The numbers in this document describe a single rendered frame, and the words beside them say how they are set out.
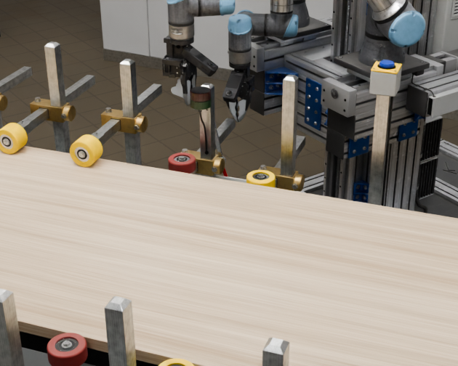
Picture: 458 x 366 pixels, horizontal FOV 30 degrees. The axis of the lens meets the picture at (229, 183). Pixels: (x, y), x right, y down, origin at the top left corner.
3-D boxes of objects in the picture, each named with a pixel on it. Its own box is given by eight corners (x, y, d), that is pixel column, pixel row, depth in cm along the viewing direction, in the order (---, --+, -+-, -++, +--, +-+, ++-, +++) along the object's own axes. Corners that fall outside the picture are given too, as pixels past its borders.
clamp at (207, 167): (184, 163, 262) (183, 149, 260) (225, 170, 258) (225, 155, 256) (177, 171, 257) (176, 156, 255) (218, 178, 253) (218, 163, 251)
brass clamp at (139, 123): (110, 122, 265) (108, 107, 263) (149, 128, 261) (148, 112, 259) (100, 130, 260) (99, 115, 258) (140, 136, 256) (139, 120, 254)
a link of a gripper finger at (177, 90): (174, 102, 260) (172, 74, 255) (192, 105, 258) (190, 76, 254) (169, 106, 257) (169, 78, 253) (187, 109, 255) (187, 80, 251)
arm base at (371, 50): (382, 49, 289) (384, 20, 284) (414, 62, 278) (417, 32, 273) (348, 57, 281) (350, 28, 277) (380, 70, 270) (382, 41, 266)
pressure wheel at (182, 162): (176, 183, 256) (174, 149, 250) (201, 187, 253) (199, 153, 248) (165, 195, 249) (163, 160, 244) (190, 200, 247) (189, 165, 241)
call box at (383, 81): (374, 87, 230) (376, 59, 227) (399, 90, 228) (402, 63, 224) (368, 96, 224) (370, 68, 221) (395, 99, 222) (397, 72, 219)
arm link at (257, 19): (266, 30, 292) (263, 41, 282) (234, 30, 293) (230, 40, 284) (267, 9, 288) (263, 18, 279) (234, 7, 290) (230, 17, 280)
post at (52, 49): (65, 179, 281) (49, 40, 258) (74, 181, 280) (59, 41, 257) (59, 184, 278) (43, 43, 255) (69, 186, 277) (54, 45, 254)
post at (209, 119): (206, 223, 268) (203, 80, 246) (216, 225, 267) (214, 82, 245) (202, 229, 266) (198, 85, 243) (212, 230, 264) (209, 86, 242)
